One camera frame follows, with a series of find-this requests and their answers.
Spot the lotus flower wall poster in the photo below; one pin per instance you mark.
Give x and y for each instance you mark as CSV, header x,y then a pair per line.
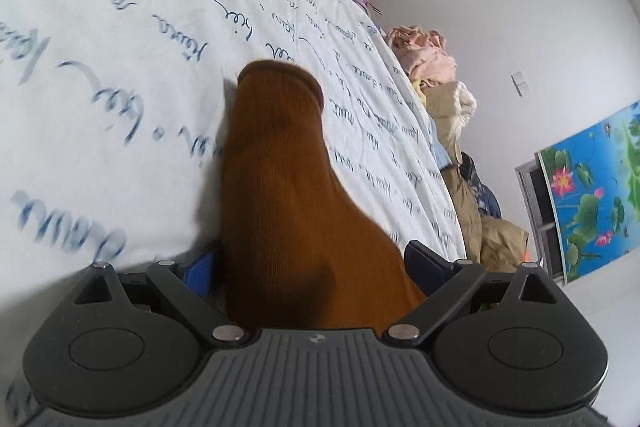
x,y
595,192

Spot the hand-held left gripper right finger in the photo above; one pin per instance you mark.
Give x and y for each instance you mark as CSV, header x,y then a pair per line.
x,y
427,263

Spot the white script-printed bed sheet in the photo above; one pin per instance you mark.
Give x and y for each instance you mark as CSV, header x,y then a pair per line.
x,y
125,72

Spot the tan crumpled garment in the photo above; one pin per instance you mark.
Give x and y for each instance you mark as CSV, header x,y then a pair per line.
x,y
480,227

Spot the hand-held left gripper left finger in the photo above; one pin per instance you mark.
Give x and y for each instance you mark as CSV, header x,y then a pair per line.
x,y
200,274

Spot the cream fluffy garment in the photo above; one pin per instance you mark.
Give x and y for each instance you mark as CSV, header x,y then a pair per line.
x,y
452,112

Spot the dark patterned cloth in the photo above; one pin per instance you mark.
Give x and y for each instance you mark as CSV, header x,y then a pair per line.
x,y
482,192

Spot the grey metal frame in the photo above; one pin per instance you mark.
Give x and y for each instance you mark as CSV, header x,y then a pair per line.
x,y
537,217

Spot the brown knit sweater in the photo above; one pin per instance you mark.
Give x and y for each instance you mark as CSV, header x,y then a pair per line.
x,y
290,207

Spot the white wall switch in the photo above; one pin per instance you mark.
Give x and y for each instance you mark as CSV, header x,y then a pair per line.
x,y
520,83

